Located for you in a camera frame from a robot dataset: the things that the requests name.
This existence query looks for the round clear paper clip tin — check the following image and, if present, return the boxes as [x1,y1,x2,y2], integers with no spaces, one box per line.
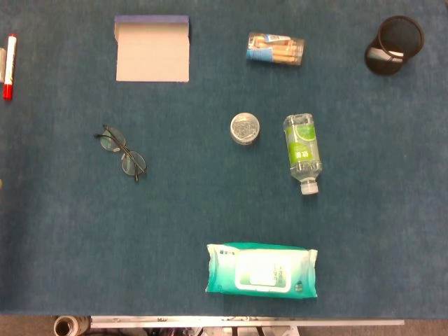
[230,111,261,146]

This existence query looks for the open blue cardboard box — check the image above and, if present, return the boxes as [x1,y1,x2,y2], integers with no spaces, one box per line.
[113,14,192,84]

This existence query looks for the blue felt table cloth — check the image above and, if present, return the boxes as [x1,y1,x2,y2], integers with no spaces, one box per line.
[0,0,448,319]

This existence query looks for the green wet wipes pack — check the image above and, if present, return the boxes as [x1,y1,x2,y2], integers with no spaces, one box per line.
[204,241,319,299]

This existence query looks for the grey metal table rail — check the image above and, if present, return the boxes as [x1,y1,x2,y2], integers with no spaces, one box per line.
[90,315,405,330]

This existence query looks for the clear bottle with green label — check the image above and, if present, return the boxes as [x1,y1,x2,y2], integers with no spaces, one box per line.
[282,112,323,196]

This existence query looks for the red and white marker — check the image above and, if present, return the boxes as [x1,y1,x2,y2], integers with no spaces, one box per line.
[2,33,18,102]

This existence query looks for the clear jar with wooden sticks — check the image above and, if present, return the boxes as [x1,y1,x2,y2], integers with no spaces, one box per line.
[246,31,306,67]

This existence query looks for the thin-framed eyeglasses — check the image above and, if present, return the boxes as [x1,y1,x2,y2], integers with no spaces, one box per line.
[93,124,148,183]

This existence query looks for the roll of clear tape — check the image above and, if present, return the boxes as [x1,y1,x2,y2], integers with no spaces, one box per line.
[52,314,91,336]

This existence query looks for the black mesh pen holder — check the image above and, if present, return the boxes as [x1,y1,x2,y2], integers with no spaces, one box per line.
[363,15,426,77]

